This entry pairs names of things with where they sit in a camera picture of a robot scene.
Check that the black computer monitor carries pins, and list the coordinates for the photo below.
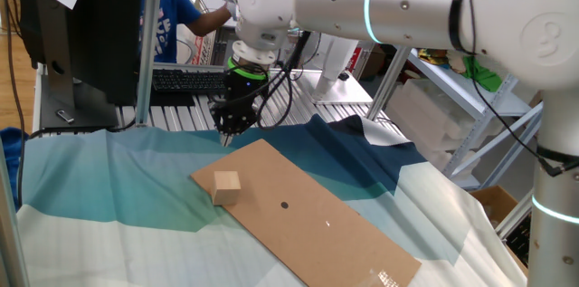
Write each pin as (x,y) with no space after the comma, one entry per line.
(104,29)

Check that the brown cardboard sheet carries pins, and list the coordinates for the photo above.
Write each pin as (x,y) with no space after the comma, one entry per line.
(316,232)

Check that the brown cardboard box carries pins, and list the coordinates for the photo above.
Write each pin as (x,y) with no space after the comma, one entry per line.
(493,201)

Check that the blue green white cloth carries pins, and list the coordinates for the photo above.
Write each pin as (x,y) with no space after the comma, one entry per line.
(113,178)

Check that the silver black usb stick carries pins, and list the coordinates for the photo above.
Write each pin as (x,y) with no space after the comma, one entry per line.
(65,117)

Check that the red white printed board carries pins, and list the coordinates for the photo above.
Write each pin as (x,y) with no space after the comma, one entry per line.
(201,49)

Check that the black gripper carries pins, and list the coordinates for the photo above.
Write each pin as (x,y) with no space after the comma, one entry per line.
(244,92)

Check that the bare person forearm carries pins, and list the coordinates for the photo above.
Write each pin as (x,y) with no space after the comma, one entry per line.
(210,22)

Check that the grey metal shelf rack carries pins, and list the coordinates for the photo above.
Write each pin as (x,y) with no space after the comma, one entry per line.
(506,103)

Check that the light wooden cube block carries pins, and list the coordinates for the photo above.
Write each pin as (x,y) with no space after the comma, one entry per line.
(226,187)

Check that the person in blue shirt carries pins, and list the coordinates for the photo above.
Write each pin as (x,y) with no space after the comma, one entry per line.
(165,11)

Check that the white foam blocks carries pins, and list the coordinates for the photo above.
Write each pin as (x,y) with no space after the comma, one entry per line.
(420,115)

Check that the aluminium frame post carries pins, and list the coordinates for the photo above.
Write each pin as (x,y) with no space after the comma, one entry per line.
(9,242)
(149,51)

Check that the green cloth item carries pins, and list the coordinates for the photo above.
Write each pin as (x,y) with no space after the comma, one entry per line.
(484,79)

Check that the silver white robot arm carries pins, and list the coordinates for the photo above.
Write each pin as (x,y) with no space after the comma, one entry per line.
(407,2)

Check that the black computer keyboard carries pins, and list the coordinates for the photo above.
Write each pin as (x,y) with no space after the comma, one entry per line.
(190,81)

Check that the blue fabric item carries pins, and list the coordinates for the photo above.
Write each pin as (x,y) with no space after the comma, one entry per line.
(11,155)

